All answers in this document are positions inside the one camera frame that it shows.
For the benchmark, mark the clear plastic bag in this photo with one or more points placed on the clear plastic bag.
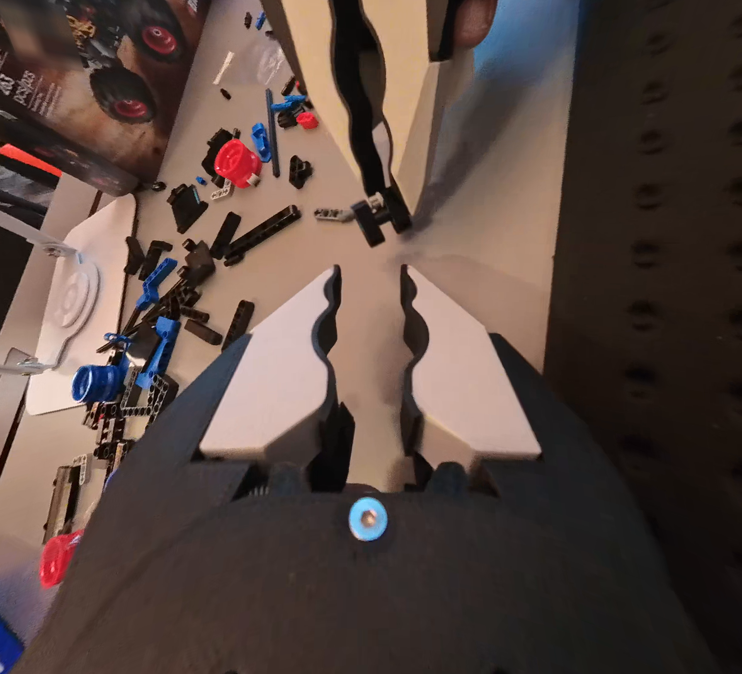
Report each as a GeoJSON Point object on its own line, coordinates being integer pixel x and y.
{"type": "Point", "coordinates": [255, 65]}

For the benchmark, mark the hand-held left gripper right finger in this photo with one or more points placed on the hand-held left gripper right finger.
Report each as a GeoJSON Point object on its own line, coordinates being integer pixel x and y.
{"type": "Point", "coordinates": [475, 395]}

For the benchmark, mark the red translucent rim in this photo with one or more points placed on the red translucent rim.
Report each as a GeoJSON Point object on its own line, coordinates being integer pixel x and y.
{"type": "Point", "coordinates": [58, 561]}

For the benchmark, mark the black open frame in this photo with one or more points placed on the black open frame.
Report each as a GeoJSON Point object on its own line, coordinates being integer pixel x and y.
{"type": "Point", "coordinates": [150, 395]}

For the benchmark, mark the black five-hole beam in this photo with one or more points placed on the black five-hole beam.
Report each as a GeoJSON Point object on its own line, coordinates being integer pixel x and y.
{"type": "Point", "coordinates": [239, 323]}

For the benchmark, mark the black flat plate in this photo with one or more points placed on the black flat plate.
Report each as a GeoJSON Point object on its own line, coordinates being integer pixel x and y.
{"type": "Point", "coordinates": [203, 332]}

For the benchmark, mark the black curved panel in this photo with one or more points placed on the black curved panel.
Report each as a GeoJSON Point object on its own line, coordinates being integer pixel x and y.
{"type": "Point", "coordinates": [61, 500]}

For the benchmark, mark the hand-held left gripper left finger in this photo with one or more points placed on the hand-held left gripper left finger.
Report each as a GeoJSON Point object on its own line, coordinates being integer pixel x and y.
{"type": "Point", "coordinates": [266, 395]}

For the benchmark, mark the white book stand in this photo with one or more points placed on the white book stand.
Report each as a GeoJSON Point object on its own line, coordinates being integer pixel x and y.
{"type": "Point", "coordinates": [87, 279]}

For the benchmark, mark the person's right hand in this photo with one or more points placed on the person's right hand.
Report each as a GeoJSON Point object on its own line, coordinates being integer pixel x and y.
{"type": "Point", "coordinates": [475, 18]}

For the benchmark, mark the black square panel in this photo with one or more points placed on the black square panel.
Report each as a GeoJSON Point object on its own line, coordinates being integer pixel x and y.
{"type": "Point", "coordinates": [142, 343]}
{"type": "Point", "coordinates": [197, 265]}
{"type": "Point", "coordinates": [185, 207]}

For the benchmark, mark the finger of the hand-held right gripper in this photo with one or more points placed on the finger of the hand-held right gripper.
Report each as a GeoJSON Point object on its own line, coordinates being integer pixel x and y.
{"type": "Point", "coordinates": [307, 47]}
{"type": "Point", "coordinates": [411, 18]}

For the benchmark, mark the black three-hole connector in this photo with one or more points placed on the black three-hole connector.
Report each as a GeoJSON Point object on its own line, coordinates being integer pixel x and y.
{"type": "Point", "coordinates": [185, 297]}

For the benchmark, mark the black bent connector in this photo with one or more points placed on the black bent connector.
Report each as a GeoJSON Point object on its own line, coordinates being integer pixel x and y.
{"type": "Point", "coordinates": [194, 314]}

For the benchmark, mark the blue wheel rim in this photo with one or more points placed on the blue wheel rim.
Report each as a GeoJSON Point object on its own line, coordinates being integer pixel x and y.
{"type": "Point", "coordinates": [95, 383]}

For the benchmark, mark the black perforated panel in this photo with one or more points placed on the black perforated panel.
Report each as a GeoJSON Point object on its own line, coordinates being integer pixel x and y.
{"type": "Point", "coordinates": [649, 279]}

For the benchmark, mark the blue flat panel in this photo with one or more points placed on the blue flat panel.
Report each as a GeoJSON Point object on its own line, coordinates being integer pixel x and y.
{"type": "Point", "coordinates": [159, 349]}

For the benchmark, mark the red wheel rim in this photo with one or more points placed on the red wheel rim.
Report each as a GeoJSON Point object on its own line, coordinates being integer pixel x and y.
{"type": "Point", "coordinates": [235, 163]}

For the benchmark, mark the black tee connector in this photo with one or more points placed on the black tee connector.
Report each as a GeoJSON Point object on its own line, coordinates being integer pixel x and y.
{"type": "Point", "coordinates": [300, 170]}

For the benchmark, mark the blue curved panel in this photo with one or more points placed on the blue curved panel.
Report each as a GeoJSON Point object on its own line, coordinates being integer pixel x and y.
{"type": "Point", "coordinates": [261, 141]}

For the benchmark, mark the black rectangular frame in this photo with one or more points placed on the black rectangular frame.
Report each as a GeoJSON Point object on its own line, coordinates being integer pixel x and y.
{"type": "Point", "coordinates": [107, 430]}

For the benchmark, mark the long black holed beam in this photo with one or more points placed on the long black holed beam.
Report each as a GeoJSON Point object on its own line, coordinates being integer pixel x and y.
{"type": "Point", "coordinates": [261, 233]}

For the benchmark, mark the blue angled beam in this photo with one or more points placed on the blue angled beam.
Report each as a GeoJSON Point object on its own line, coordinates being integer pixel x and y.
{"type": "Point", "coordinates": [152, 282]}

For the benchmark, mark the long black axle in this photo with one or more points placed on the long black axle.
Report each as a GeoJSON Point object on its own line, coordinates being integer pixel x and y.
{"type": "Point", "coordinates": [272, 131]}

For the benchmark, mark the orange red object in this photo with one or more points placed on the orange red object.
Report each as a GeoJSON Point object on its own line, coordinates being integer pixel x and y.
{"type": "Point", "coordinates": [29, 158]}

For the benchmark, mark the grey desk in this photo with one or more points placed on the grey desk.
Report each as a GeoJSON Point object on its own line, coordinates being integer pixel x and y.
{"type": "Point", "coordinates": [493, 163]}

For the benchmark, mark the grey thin beam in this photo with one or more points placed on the grey thin beam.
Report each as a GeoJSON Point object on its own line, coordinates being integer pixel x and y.
{"type": "Point", "coordinates": [333, 214]}

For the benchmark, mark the grey black long pin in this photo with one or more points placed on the grey black long pin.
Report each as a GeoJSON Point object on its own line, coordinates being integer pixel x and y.
{"type": "Point", "coordinates": [377, 199]}

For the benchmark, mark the toy truck set box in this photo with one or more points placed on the toy truck set box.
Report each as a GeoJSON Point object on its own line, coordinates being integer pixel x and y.
{"type": "Point", "coordinates": [87, 47]}

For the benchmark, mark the red short beam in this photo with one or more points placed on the red short beam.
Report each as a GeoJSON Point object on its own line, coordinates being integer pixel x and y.
{"type": "Point", "coordinates": [307, 120]}

